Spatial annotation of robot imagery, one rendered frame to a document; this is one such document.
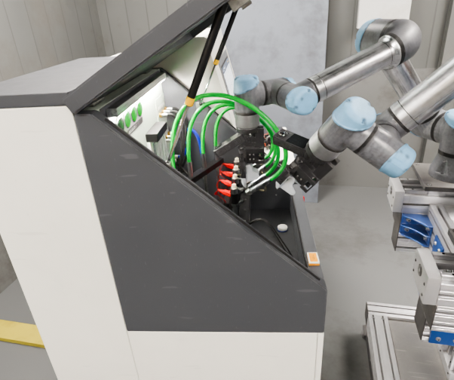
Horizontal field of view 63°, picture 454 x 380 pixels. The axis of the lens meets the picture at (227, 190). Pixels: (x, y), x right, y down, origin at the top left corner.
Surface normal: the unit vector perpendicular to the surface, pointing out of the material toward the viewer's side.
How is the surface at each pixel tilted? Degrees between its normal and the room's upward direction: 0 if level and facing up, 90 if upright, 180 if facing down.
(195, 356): 90
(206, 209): 90
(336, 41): 90
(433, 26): 90
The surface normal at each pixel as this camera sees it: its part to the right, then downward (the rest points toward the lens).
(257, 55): -0.23, 0.32
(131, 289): -0.07, 0.44
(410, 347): -0.06, -0.90
